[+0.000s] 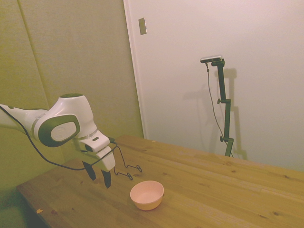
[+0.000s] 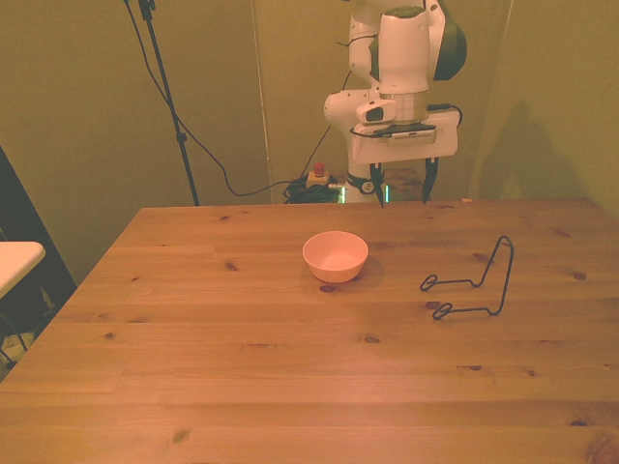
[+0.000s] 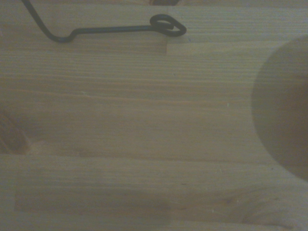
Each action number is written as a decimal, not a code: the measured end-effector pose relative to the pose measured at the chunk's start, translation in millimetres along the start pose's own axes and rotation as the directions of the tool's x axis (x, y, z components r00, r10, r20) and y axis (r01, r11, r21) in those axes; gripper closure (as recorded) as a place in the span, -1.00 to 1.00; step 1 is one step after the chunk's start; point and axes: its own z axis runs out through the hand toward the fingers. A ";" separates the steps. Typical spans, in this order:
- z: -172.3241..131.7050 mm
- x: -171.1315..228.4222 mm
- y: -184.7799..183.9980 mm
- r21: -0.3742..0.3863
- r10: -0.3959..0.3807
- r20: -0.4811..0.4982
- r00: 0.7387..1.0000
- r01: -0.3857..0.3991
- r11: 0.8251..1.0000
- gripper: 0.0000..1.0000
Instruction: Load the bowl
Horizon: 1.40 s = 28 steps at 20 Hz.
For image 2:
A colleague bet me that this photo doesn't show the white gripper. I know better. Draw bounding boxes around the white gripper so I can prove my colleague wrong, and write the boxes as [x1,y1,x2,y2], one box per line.
[351,108,459,210]

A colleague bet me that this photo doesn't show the pink plastic bowl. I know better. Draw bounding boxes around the pink plastic bowl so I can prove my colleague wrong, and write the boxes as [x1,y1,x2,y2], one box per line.
[302,230,370,284]

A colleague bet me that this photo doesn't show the red yellow emergency stop button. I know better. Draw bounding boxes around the red yellow emergency stop button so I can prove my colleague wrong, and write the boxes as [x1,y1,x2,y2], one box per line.
[306,162,332,189]

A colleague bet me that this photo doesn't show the dark panel board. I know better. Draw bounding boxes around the dark panel board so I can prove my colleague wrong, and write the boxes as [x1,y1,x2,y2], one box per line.
[0,143,78,334]

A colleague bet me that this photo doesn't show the white side table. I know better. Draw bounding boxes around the white side table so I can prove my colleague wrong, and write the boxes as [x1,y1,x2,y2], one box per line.
[0,241,47,300]

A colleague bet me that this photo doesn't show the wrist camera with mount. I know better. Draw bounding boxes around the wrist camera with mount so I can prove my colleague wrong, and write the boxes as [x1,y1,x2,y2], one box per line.
[358,122,439,145]

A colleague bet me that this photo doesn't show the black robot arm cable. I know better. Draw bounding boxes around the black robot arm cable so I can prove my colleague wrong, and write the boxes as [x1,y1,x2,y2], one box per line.
[308,33,464,179]

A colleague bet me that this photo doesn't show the green cable bundle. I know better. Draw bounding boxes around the green cable bundle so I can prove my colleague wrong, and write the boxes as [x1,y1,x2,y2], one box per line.
[281,177,347,206]

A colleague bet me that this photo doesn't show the black wire bowl rack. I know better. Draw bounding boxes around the black wire bowl rack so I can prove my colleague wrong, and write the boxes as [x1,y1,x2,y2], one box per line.
[419,235,516,322]

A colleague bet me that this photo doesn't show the black tripod cable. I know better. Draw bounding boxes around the black tripod cable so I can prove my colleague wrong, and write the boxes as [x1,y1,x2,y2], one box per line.
[125,0,294,198]

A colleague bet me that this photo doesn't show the black tripod camera stand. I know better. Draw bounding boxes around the black tripod camera stand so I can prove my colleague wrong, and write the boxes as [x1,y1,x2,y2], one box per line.
[122,0,201,207]

